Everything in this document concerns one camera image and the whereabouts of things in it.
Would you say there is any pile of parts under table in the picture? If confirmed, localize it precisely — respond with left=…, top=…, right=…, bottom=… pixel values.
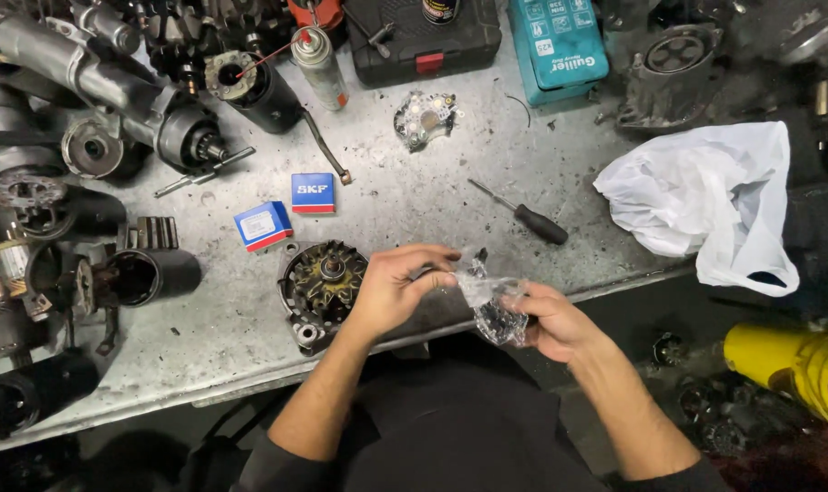
left=649, top=331, right=828, bottom=460

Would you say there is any silver spray can red straw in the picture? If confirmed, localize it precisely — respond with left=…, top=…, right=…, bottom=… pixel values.
left=235, top=26, right=351, bottom=113

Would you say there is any black motor body metal cap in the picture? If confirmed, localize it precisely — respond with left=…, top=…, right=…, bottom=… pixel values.
left=203, top=49, right=304, bottom=135

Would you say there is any large grey starter motor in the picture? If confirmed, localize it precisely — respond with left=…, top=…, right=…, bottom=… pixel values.
left=0, top=12, right=231, bottom=173

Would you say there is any grey alternator end housing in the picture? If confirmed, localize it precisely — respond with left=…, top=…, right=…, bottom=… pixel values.
left=615, top=23, right=727, bottom=132

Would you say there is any red plastic part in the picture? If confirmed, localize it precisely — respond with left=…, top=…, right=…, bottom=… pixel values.
left=287, top=0, right=347, bottom=32

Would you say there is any black handled screwdriver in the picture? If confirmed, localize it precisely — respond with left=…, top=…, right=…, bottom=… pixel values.
left=466, top=178, right=571, bottom=246

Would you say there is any open black cylinder housing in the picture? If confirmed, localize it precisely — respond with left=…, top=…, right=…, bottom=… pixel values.
left=105, top=246, right=203, bottom=309

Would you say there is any round metal end cap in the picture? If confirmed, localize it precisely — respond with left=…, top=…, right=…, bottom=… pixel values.
left=60, top=117, right=125, bottom=180

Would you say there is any heap of dark metal parts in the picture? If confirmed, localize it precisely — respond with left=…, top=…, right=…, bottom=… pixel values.
left=725, top=0, right=828, bottom=182

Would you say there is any dark cable with lug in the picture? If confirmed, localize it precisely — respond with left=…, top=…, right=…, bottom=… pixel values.
left=300, top=108, right=354, bottom=187

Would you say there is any alternator housing with yellowish fan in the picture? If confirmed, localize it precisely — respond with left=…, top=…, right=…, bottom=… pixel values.
left=276, top=239, right=371, bottom=357

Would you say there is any ribbed metal block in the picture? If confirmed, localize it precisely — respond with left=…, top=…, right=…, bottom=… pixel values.
left=116, top=216, right=181, bottom=251

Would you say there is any person's left hand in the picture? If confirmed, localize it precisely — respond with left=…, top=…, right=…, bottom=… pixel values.
left=349, top=244, right=463, bottom=343

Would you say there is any large black cylinder housing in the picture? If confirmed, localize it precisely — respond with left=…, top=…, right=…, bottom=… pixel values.
left=0, top=350, right=102, bottom=443

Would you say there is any yellow plastic container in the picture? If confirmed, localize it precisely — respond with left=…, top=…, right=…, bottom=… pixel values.
left=722, top=322, right=828, bottom=437

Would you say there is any person's right hand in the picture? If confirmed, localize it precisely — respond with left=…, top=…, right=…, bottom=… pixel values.
left=501, top=280, right=614, bottom=364

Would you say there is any heap of starter motor parts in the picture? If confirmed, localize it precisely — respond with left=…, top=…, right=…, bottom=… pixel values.
left=0, top=147, right=129, bottom=370

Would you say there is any dark labelled can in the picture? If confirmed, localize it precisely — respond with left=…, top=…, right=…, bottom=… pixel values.
left=421, top=0, right=462, bottom=26

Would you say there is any clear plastic bag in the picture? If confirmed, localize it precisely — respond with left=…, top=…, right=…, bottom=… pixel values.
left=453, top=247, right=532, bottom=347

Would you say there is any person's black clothing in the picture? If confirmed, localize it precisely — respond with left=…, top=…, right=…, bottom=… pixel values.
left=232, top=333, right=732, bottom=492

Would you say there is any black plastic tool case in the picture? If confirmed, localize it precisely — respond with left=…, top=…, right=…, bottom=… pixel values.
left=343, top=0, right=503, bottom=89

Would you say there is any white plastic bag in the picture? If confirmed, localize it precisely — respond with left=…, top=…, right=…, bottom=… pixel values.
left=592, top=121, right=802, bottom=298

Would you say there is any thin curved wire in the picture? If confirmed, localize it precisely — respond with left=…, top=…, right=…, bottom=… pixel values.
left=505, top=93, right=533, bottom=129

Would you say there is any blue bearing box white label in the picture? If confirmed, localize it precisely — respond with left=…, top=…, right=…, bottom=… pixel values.
left=232, top=200, right=295, bottom=254

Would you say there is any teal plastic case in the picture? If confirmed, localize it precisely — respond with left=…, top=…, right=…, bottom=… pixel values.
left=507, top=0, right=611, bottom=108

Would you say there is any alternator rectifier plate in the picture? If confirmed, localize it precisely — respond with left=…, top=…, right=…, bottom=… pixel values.
left=392, top=90, right=460, bottom=153

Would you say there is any heap of dark rotors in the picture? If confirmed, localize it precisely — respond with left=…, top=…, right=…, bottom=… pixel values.
left=130, top=0, right=293, bottom=77

